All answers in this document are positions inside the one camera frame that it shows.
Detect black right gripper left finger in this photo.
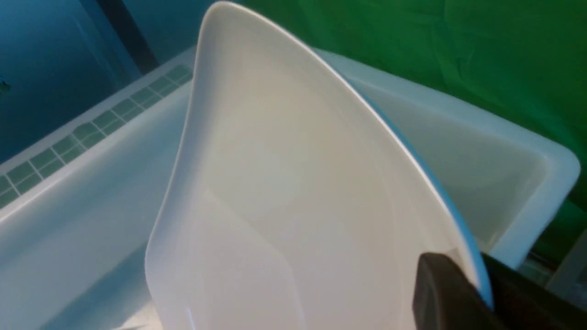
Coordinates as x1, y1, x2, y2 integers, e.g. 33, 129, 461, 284
412, 253, 507, 330

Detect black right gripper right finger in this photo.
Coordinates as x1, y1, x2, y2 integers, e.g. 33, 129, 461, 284
482, 253, 587, 330

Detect large white rice plate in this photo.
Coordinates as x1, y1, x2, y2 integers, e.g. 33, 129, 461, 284
145, 1, 493, 330

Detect large white plastic tub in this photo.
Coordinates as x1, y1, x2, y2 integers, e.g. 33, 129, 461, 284
1, 48, 580, 330

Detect green checked tablecloth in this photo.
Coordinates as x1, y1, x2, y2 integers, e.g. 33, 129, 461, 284
0, 63, 193, 208

